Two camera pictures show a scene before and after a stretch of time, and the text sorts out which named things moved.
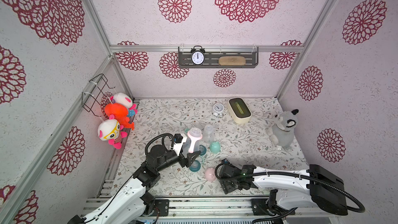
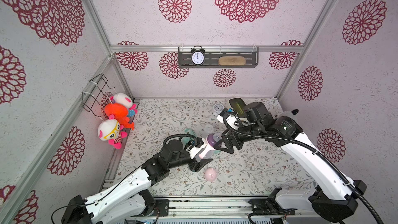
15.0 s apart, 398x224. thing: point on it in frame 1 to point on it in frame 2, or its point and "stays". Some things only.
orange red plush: x=118 y=112 stays
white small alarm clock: x=217 y=110 stays
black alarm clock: x=197 y=55 stays
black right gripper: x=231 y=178 to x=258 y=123
